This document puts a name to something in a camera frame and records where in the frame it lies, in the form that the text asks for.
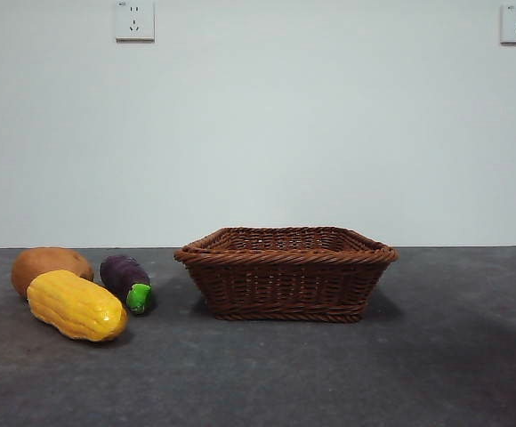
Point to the brown wicker basket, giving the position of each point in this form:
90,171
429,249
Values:
284,284

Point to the purple eggplant with green stem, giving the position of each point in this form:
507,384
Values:
120,271

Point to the yellow corn cob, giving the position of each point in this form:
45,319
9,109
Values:
78,307

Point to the brown potato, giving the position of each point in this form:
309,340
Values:
49,264

